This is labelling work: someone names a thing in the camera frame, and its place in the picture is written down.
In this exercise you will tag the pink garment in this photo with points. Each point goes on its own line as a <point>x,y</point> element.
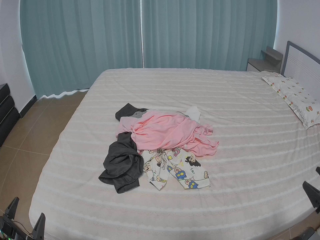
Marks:
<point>162,129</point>

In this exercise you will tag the white garment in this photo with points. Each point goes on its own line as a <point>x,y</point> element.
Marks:
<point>193,112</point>

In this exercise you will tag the black chest of drawers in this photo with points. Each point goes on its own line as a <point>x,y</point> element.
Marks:
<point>6,109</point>

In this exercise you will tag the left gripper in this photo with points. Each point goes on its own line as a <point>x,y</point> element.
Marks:
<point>6,227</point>

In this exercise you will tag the white printed pyjama top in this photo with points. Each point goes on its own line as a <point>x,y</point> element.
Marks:
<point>180,169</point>

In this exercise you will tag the grey bedside table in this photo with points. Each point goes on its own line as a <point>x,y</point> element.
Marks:
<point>265,62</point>

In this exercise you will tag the light grey garment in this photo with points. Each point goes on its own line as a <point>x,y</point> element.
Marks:
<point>138,114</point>

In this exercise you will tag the white printed pillow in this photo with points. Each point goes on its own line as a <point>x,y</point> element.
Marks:
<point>295,96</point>

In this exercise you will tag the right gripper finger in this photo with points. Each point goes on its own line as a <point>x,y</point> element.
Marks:
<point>318,170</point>
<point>313,195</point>

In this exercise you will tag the bed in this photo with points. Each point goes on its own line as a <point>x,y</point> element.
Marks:
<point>175,204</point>

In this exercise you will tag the black garment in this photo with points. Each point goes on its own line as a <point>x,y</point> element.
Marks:
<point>127,111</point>

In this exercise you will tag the dark grey garment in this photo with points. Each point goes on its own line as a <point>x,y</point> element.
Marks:
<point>120,164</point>

